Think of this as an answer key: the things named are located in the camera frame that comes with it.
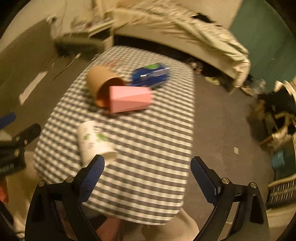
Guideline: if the grey white checkered tablecloth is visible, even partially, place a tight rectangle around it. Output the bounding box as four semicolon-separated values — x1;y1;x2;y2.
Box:
34;46;195;225

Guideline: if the green curtain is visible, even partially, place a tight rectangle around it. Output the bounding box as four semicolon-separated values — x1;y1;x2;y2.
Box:
230;1;295;91

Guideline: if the blue laundry basket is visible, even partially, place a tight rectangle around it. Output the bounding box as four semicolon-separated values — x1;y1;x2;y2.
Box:
271;149;286;170

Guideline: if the pink faceted cup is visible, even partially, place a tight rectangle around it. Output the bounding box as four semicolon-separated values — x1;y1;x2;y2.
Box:
109;86;152;113

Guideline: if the blue plastic snack package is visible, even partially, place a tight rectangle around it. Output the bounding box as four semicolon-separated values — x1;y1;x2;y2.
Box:
131;63;171;88

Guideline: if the green slipper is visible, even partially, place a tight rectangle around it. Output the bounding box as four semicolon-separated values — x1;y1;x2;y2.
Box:
204;76;221;86

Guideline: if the bed with patterned duvet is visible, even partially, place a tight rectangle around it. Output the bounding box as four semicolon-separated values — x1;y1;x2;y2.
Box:
94;1;251;88

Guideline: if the large clear water bottle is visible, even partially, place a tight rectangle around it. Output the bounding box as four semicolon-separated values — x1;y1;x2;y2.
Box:
251;79;266;95

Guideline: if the wooden chair with clothes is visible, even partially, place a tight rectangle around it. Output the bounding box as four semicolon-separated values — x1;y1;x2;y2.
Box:
247;81;295;151

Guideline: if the person's left hand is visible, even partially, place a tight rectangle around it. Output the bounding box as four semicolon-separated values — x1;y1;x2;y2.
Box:
0;177;9;203

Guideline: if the black garment on bed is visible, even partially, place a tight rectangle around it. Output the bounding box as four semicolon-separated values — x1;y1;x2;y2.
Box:
192;13;216;23

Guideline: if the white paper cup green print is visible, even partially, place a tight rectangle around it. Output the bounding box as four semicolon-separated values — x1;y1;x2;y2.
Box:
77;120;117;167

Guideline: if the dark grey floor cushion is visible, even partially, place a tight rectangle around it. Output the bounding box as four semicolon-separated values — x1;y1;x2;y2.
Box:
54;36;104;60

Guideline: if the white bedside table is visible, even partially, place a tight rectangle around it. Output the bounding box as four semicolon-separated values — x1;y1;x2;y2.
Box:
50;16;114;51

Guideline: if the white paper on floor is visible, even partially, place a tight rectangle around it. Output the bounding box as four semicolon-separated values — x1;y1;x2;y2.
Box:
18;71;48;105

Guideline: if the brown paper cup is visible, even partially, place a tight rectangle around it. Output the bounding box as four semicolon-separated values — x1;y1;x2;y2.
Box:
86;65;125;108

